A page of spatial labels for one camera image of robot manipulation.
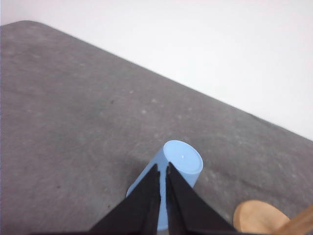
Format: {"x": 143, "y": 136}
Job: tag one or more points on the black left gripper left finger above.
{"x": 138, "y": 214}

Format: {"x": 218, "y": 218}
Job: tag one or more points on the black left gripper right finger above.
{"x": 188, "y": 212}

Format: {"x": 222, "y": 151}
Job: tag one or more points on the wooden cup tree stand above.
{"x": 263, "y": 217}

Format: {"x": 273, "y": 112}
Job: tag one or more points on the grey table mat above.
{"x": 79, "y": 124}

